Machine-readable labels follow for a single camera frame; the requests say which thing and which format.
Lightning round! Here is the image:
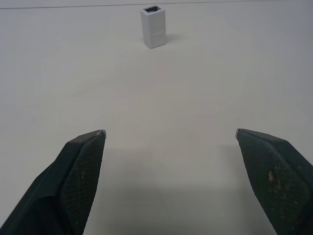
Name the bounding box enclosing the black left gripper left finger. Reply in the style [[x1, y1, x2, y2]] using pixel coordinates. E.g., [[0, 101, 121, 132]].
[[0, 129, 107, 235]]

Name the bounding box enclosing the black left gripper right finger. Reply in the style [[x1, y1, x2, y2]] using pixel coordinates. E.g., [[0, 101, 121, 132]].
[[235, 127, 313, 235]]

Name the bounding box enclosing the white rectangular hollow block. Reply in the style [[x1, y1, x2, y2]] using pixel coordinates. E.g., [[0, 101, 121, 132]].
[[140, 4, 167, 49]]

